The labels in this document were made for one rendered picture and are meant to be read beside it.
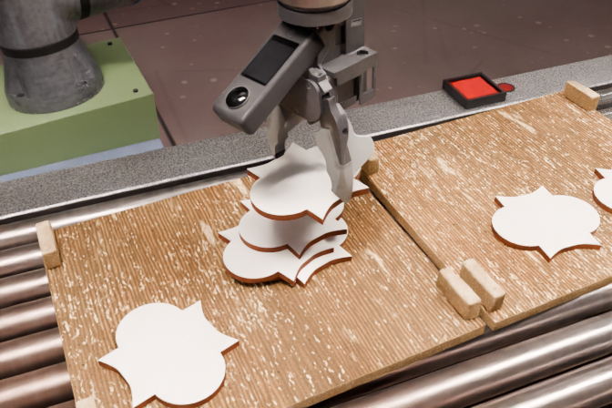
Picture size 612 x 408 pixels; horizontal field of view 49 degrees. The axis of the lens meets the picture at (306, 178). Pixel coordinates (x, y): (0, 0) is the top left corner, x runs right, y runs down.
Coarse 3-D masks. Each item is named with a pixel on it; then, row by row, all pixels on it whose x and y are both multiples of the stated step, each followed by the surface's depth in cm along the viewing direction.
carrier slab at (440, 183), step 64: (448, 128) 100; (512, 128) 100; (576, 128) 100; (384, 192) 88; (448, 192) 88; (512, 192) 88; (576, 192) 88; (448, 256) 78; (512, 256) 78; (576, 256) 78; (512, 320) 72
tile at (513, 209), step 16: (544, 192) 86; (512, 208) 84; (528, 208) 84; (544, 208) 84; (560, 208) 84; (576, 208) 84; (592, 208) 84; (496, 224) 82; (512, 224) 82; (528, 224) 82; (544, 224) 82; (560, 224) 82; (576, 224) 82; (592, 224) 82; (512, 240) 79; (528, 240) 79; (544, 240) 79; (560, 240) 79; (576, 240) 79; (592, 240) 79; (544, 256) 78
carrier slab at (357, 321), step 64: (192, 192) 88; (64, 256) 78; (128, 256) 78; (192, 256) 78; (384, 256) 78; (64, 320) 71; (256, 320) 71; (320, 320) 71; (384, 320) 71; (448, 320) 71; (256, 384) 64; (320, 384) 64
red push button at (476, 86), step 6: (474, 78) 114; (480, 78) 114; (456, 84) 112; (462, 84) 112; (468, 84) 112; (474, 84) 112; (480, 84) 112; (486, 84) 112; (462, 90) 110; (468, 90) 110; (474, 90) 110; (480, 90) 110; (486, 90) 110; (492, 90) 110; (468, 96) 109; (474, 96) 109; (480, 96) 109
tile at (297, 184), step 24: (264, 168) 74; (288, 168) 74; (312, 168) 74; (360, 168) 74; (264, 192) 71; (288, 192) 71; (312, 192) 71; (360, 192) 72; (264, 216) 69; (288, 216) 69; (312, 216) 69
